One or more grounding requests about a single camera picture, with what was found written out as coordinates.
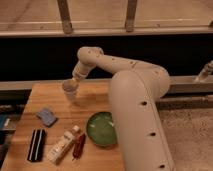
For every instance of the blue sponge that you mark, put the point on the blue sponge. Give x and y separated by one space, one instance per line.
47 117

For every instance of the right metal window post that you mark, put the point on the right metal window post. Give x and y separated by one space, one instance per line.
130 15

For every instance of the green ceramic bowl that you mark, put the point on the green ceramic bowl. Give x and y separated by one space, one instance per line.
100 129

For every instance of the white tube bottle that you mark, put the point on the white tube bottle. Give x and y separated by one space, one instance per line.
57 151

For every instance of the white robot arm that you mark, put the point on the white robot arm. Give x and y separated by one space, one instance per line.
133 91

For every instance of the black striped eraser block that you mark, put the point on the black striped eraser block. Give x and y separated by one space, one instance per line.
35 152

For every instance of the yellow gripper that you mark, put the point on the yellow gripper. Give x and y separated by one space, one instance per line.
73 82

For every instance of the red brown pen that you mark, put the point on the red brown pen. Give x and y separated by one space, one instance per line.
79 145

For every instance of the left metal window post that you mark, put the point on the left metal window post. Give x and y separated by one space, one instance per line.
65 16

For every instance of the metal window post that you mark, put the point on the metal window post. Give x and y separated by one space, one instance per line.
130 15
65 16

